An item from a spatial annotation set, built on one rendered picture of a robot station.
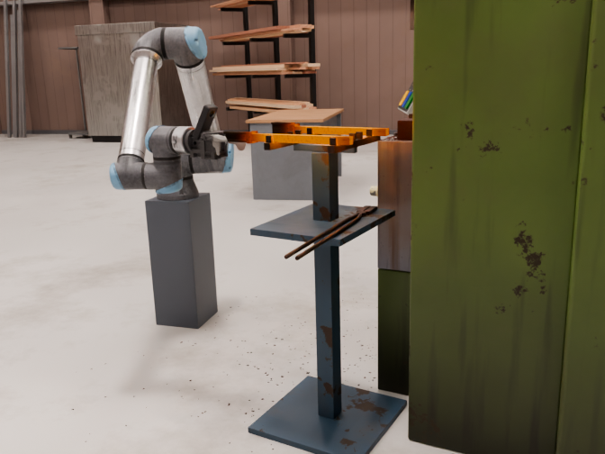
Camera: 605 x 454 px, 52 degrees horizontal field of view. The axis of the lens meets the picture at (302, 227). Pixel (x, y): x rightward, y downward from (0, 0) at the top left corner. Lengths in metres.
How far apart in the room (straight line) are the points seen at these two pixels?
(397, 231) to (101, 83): 9.64
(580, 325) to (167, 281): 1.86
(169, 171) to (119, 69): 9.19
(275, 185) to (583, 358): 4.25
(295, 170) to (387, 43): 5.71
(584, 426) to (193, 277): 1.75
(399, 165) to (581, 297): 0.74
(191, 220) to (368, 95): 8.46
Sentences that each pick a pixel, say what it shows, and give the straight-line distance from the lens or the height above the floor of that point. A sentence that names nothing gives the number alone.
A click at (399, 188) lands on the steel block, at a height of 0.76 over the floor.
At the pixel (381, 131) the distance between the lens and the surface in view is 1.93.
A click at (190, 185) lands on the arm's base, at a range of 2.86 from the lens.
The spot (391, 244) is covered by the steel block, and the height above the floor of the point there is 0.56.
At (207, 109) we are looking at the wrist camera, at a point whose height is 1.04.
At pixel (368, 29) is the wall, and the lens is 11.05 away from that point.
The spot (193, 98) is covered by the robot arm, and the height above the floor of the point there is 1.05.
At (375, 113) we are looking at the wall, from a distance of 11.04.
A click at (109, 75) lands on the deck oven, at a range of 11.35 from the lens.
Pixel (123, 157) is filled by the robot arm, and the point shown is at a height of 0.89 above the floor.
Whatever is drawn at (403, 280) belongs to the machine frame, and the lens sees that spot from 2.18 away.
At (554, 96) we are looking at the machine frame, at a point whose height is 1.07.
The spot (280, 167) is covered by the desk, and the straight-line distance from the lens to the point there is 5.62.
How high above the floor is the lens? 1.15
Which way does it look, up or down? 14 degrees down
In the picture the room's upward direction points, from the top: 2 degrees counter-clockwise
